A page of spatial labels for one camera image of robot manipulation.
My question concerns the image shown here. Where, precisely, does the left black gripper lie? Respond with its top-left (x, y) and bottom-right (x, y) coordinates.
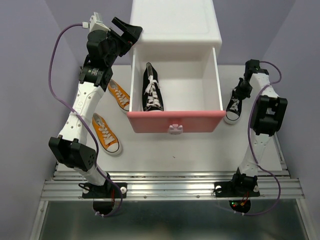
top-left (107, 20), bottom-right (143, 66)

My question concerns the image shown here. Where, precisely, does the black sneaker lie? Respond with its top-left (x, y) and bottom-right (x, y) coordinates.
top-left (142, 62), bottom-right (164, 112)
top-left (224, 88), bottom-right (243, 125)

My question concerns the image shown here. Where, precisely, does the bunny knob drawer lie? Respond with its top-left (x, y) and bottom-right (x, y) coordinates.
top-left (167, 124), bottom-right (184, 135)

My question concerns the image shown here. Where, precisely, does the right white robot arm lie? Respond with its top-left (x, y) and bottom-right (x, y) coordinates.
top-left (230, 59), bottom-right (288, 195)

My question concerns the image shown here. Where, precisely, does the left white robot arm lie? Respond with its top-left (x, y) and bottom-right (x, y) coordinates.
top-left (48, 15), bottom-right (143, 197)

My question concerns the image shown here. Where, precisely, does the white plastic shoe cabinet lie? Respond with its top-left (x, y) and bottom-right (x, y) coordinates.
top-left (130, 0), bottom-right (222, 74)

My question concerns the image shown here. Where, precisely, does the orange sneaker near cabinet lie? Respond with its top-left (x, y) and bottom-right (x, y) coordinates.
top-left (107, 79), bottom-right (130, 114)

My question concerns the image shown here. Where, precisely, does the orange sneaker front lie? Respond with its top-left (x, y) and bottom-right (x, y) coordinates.
top-left (92, 113), bottom-right (122, 156)

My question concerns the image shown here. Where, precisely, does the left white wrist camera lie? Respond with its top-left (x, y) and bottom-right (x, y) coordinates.
top-left (81, 12), bottom-right (110, 32)

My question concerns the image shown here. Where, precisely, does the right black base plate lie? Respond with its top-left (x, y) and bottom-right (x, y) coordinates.
top-left (213, 181), bottom-right (260, 199)

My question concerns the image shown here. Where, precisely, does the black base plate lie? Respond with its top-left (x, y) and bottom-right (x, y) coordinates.
top-left (78, 181), bottom-right (121, 199)
top-left (213, 181), bottom-right (260, 199)

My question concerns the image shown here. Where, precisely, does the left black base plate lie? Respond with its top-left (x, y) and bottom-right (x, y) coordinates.
top-left (78, 181), bottom-right (121, 199)

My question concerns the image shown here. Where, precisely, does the aluminium mounting rail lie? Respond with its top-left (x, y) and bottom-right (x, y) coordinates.
top-left (29, 64), bottom-right (310, 240)

